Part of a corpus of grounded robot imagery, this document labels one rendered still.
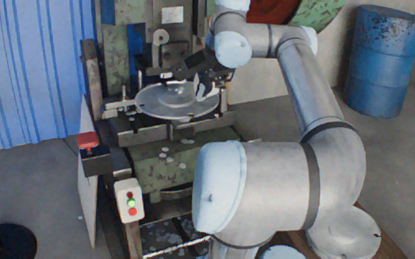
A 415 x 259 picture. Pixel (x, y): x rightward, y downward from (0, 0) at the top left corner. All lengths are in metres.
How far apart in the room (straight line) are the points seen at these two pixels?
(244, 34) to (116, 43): 0.77
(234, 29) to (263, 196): 0.41
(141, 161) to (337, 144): 0.80
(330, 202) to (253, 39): 0.41
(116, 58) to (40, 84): 1.10
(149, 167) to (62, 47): 1.38
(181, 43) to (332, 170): 0.83
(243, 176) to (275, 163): 0.04
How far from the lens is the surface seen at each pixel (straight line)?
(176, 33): 1.18
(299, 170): 0.42
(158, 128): 1.22
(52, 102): 2.48
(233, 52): 0.71
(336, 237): 1.31
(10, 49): 2.37
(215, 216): 0.41
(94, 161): 1.09
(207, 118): 1.10
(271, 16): 1.24
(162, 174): 1.21
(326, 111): 0.54
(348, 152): 0.46
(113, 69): 1.43
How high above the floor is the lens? 1.30
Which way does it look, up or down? 30 degrees down
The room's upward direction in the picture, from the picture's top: 2 degrees clockwise
